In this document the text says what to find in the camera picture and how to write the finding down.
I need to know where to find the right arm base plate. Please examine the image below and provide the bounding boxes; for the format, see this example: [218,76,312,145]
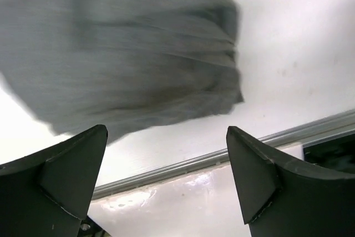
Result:
[303,135,354,174]

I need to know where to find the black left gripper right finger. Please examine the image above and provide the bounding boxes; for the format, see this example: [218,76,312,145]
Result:
[226,126,354,236]

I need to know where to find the grey shorts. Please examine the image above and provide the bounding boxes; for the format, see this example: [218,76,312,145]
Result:
[1,0,243,142]

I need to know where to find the aluminium front frame rail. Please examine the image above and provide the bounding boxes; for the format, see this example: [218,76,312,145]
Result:
[92,109,354,200]

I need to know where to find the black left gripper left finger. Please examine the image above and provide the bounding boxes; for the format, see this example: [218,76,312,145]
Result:
[1,125,108,237]

